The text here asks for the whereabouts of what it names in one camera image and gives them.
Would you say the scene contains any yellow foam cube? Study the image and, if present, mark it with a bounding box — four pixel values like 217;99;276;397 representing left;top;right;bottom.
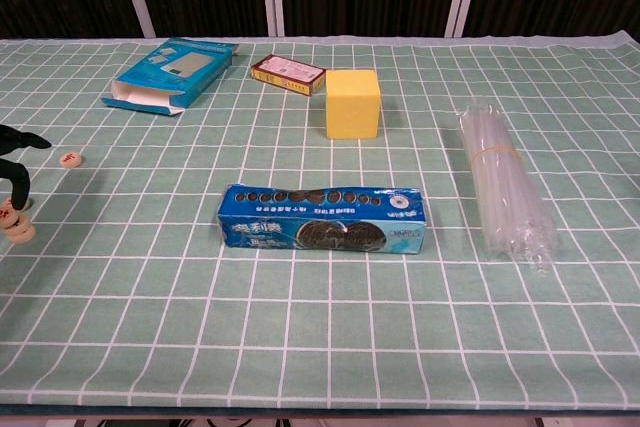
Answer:
325;68;383;141

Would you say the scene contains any green checked tablecloth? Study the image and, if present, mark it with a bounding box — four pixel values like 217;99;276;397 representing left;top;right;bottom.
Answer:
0;29;640;411

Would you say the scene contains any small red cardboard box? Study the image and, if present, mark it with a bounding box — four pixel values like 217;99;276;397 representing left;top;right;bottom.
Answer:
250;53;327;97

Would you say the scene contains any clear plastic straw bundle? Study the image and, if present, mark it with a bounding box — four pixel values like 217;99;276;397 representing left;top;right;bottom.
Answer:
457;96;559;278

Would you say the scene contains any blue Oreo cookie box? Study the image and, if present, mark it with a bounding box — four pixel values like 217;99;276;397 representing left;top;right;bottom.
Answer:
216;183;429;255

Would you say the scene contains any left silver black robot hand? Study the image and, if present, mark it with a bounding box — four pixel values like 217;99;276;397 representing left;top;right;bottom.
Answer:
0;124;53;212

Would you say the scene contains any yellow rubber band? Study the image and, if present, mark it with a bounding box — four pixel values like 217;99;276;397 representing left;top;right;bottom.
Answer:
468;145;525;166

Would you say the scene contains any blue kitchen scale carton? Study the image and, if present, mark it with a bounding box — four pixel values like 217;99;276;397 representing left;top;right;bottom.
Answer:
101;37;240;117

